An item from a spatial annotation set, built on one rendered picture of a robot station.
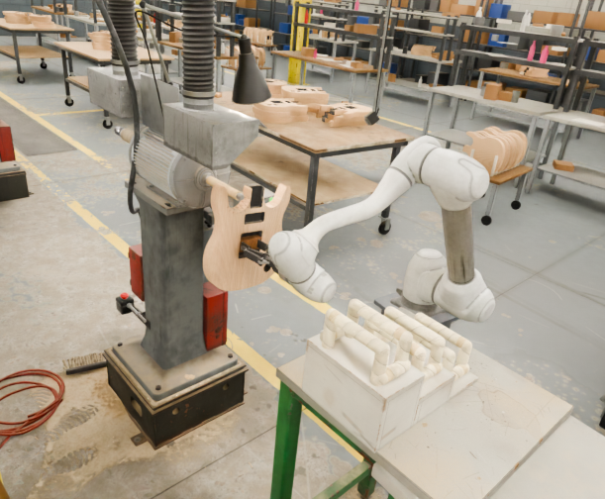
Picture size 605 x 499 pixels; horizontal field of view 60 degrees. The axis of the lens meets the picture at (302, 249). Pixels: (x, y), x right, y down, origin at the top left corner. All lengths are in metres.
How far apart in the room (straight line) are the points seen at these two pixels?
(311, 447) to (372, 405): 1.36
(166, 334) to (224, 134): 1.10
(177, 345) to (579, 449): 1.65
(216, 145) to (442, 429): 1.02
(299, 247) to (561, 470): 0.89
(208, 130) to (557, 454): 1.31
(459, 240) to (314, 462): 1.24
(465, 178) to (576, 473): 0.85
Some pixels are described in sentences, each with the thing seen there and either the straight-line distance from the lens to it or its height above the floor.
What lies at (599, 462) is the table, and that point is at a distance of 1.63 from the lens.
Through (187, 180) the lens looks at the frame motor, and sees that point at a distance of 1.96.
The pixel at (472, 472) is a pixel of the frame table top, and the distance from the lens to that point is 1.40.
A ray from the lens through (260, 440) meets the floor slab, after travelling 2.63.
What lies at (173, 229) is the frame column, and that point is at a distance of 2.20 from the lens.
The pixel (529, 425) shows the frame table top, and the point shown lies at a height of 0.93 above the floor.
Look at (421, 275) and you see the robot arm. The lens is 2.21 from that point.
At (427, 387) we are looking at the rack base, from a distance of 1.43.
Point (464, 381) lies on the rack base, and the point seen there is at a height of 0.94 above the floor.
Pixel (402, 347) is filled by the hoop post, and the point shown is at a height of 1.18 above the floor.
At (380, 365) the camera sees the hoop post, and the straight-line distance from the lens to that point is 1.23.
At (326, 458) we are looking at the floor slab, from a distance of 2.58.
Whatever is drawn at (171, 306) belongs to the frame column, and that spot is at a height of 0.62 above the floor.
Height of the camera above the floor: 1.91
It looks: 26 degrees down
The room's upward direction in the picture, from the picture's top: 6 degrees clockwise
